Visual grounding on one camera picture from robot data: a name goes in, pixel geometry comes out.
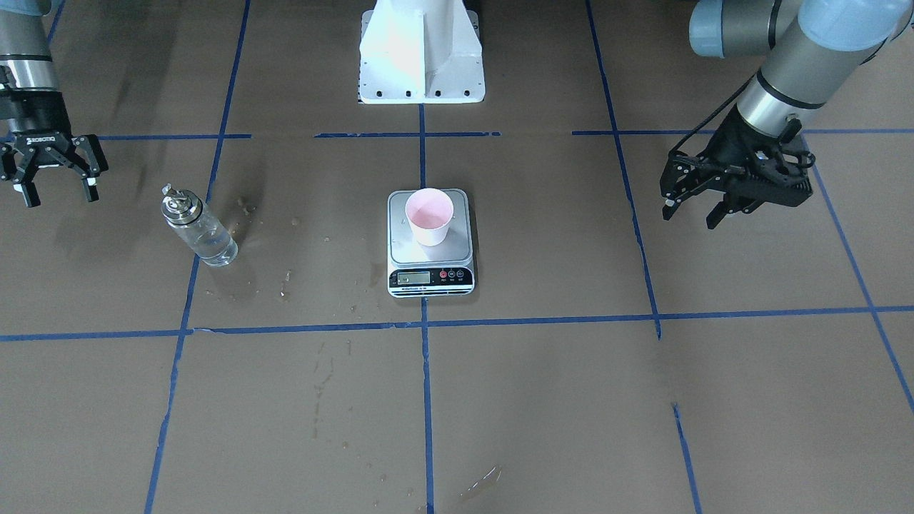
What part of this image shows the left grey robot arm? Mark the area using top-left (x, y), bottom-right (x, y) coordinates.
top-left (659, 1), bottom-right (912, 230)

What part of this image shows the silver digital kitchen scale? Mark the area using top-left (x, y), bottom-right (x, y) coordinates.
top-left (386, 188), bottom-right (476, 297)

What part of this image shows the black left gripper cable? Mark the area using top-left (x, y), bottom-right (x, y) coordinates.
top-left (668, 75), bottom-right (758, 172)

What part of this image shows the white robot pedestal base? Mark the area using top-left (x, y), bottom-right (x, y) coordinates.
top-left (357, 1), bottom-right (486, 105)

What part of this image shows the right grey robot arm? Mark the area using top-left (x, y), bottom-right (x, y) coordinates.
top-left (1, 1), bottom-right (109, 208)

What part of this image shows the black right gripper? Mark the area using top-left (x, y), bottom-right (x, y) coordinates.
top-left (1, 90), bottom-right (109, 208)

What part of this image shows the pink paper cup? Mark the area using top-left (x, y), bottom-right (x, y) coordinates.
top-left (404, 188), bottom-right (455, 247)

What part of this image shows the clear glass sauce bottle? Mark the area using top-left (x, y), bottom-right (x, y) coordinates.
top-left (161, 184), bottom-right (238, 267)

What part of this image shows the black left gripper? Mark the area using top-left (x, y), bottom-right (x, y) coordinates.
top-left (660, 111), bottom-right (786, 231)

